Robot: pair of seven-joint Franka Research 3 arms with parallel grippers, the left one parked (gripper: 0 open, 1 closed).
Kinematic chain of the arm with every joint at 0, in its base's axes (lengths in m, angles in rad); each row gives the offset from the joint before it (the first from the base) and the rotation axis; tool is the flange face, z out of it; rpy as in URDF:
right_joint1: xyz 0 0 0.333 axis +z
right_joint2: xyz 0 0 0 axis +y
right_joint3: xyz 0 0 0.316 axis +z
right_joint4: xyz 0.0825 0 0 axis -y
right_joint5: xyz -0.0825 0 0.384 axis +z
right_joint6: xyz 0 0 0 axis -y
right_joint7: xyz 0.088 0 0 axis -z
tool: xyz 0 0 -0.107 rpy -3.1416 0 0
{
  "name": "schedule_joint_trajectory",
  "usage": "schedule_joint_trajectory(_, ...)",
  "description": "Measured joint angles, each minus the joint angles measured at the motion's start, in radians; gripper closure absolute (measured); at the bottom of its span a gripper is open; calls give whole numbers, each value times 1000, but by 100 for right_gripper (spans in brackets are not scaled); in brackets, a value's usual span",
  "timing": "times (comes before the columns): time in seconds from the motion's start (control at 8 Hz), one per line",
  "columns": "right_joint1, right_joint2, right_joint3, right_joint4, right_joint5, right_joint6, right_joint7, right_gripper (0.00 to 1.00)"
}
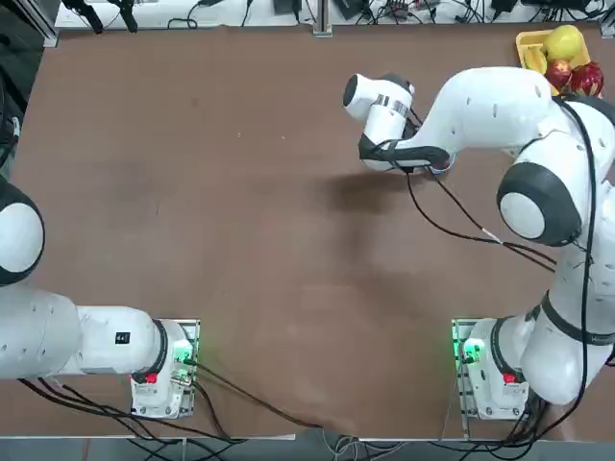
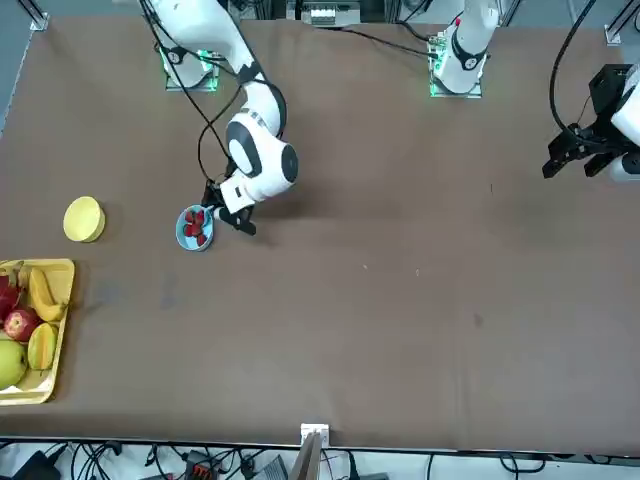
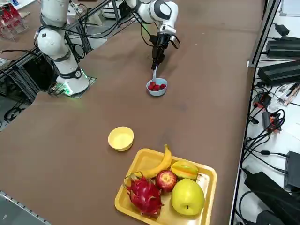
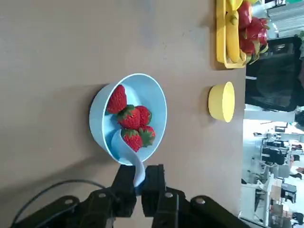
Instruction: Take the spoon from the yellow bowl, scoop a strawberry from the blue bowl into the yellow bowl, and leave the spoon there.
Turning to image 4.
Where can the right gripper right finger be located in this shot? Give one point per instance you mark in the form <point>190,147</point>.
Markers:
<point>154,190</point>

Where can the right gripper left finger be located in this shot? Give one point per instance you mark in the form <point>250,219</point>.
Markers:
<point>123,190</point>

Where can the light blue plastic spoon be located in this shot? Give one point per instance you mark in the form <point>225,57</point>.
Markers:
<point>128,154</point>

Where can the red strawberry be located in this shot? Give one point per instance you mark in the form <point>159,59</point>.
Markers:
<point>130,118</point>
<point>145,115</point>
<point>133,141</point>
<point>148,135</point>
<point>116,101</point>

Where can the light blue bowl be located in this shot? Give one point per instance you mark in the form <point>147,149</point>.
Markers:
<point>99,114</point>

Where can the yellow bowl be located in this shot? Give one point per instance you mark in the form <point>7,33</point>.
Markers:
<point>218,102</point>

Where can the black monitor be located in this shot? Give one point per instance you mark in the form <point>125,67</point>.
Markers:
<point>270,78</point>

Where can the yellow plastic tray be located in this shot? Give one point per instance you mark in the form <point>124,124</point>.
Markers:
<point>221,35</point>

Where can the yellow banana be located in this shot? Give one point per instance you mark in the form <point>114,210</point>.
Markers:
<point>231,40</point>

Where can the pink dragon fruit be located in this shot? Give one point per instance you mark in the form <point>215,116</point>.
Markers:
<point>254,35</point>

